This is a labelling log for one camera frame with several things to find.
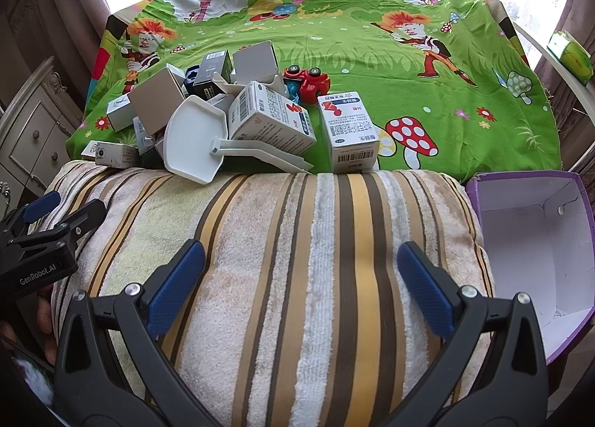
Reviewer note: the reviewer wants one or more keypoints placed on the plain grey box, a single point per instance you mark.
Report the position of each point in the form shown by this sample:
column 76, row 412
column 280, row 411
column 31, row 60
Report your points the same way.
column 253, row 62

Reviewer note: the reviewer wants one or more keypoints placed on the red toy car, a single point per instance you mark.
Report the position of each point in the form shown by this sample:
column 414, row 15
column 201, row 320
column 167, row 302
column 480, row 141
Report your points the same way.
column 309, row 80

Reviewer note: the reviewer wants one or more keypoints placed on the navy blue box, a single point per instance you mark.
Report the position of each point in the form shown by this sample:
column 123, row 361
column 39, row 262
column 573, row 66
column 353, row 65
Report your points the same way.
column 190, row 78

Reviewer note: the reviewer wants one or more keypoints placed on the beige long box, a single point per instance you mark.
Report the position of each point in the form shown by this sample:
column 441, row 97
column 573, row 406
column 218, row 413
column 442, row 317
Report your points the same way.
column 153, row 101

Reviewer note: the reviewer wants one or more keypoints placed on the carved cream nightstand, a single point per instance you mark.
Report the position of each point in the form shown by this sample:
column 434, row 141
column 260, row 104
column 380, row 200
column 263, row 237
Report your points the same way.
column 32, row 129

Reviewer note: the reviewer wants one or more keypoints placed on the black box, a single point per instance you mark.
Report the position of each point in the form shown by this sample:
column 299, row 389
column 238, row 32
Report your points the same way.
column 211, row 76

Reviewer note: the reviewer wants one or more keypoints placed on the striped plush towel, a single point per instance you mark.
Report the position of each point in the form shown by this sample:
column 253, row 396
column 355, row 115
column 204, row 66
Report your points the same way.
column 288, row 269

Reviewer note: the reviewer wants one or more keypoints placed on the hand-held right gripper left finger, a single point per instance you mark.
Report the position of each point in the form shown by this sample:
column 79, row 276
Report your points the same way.
column 176, row 287

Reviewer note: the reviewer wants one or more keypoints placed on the small white box dark logo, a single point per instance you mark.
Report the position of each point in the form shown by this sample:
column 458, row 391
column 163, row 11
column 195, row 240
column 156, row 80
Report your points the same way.
column 109, row 153

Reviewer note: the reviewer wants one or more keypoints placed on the white curved shelf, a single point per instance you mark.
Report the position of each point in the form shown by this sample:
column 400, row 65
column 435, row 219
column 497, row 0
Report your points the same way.
column 558, row 69

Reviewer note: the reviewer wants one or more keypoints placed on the person's left hand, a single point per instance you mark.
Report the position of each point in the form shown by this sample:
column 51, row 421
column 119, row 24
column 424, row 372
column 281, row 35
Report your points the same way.
column 46, row 324

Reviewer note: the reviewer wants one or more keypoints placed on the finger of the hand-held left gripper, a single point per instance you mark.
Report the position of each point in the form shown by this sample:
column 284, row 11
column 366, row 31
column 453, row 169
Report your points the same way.
column 79, row 222
column 42, row 208

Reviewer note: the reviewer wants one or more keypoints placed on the purple cardboard box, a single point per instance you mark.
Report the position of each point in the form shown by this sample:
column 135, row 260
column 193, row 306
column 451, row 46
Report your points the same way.
column 534, row 250

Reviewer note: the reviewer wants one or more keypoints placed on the green tissue pack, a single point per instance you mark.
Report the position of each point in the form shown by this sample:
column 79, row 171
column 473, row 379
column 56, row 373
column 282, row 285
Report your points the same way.
column 571, row 55

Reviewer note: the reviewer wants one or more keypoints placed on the white medicine box red mark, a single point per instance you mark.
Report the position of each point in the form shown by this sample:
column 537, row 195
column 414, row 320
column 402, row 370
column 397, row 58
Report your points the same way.
column 348, row 132
column 265, row 115

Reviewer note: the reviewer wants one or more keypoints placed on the white plastic scoop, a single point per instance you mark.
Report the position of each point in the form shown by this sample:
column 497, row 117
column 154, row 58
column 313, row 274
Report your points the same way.
column 195, row 138

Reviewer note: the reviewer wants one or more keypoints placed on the silver box with logo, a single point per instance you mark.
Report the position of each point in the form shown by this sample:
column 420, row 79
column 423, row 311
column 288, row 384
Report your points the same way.
column 118, row 113

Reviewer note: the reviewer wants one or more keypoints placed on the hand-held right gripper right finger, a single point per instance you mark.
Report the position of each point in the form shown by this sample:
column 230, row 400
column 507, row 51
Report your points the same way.
column 425, row 287

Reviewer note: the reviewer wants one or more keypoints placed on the cartoon printed green blanket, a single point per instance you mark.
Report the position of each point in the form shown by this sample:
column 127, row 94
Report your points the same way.
column 325, row 36

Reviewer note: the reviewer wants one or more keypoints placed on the white fluffy cloth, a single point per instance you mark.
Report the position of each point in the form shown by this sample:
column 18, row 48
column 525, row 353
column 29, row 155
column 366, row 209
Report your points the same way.
column 32, row 378

